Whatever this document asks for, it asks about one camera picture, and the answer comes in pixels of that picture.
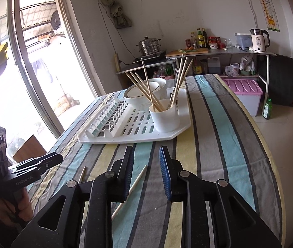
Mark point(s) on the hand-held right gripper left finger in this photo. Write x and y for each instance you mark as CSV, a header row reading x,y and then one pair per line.
x,y
127,175

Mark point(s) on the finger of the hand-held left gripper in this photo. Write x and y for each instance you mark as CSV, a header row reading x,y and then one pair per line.
x,y
40,161

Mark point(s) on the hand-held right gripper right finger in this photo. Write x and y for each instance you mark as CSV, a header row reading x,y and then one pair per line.
x,y
165,175

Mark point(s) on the wooden chopstick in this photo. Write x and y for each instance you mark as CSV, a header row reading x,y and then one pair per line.
x,y
139,90
136,84
186,69
138,179
179,75
146,82
182,73
82,174

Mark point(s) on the white utensil cup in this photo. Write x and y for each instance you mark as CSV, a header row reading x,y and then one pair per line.
x,y
166,120

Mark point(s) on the person's left hand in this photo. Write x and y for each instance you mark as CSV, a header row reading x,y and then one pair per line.
x,y
22,208

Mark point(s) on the white plastic dish rack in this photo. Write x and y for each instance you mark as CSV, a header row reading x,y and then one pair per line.
x,y
136,129

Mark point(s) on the striped tablecloth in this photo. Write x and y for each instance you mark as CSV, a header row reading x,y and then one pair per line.
x,y
213,139

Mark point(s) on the small white bowl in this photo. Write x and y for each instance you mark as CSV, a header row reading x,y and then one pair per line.
x,y
133,95

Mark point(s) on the glass sliding door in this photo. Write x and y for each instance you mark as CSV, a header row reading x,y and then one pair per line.
x,y
32,69

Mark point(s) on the beige power strip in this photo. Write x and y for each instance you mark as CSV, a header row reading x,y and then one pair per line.
x,y
116,62

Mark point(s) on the pink lidded storage box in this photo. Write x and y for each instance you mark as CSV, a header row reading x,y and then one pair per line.
x,y
244,93

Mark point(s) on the black induction stove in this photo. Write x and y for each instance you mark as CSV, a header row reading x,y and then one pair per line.
x,y
149,58

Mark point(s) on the wooden cutting board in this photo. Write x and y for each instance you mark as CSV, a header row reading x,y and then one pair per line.
x,y
188,51

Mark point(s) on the steel steamer pot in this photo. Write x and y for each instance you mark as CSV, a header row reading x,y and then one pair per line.
x,y
149,46

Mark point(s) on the small clear seasoning bottle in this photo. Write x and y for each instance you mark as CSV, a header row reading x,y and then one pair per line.
x,y
193,40

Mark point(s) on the patterned ceramic jar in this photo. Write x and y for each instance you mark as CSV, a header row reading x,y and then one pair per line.
x,y
213,45

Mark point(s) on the outdoor air conditioner unit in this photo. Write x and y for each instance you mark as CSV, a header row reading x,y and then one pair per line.
x,y
57,22

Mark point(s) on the green oil bottle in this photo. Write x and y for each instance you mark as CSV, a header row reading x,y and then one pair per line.
x,y
200,38

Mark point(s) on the dark sauce bottle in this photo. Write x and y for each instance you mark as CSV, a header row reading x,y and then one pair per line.
x,y
205,38

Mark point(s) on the black panel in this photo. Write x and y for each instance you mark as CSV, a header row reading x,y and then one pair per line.
x,y
283,80

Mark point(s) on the clear plastic container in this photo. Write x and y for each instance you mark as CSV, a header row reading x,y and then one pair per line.
x,y
243,41

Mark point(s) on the grey hanging cloth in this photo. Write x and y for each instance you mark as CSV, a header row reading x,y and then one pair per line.
x,y
122,16

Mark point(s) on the white electric kettle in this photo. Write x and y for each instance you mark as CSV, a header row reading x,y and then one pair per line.
x,y
259,41

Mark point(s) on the giraffe wall poster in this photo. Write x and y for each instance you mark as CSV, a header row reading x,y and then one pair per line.
x,y
268,7

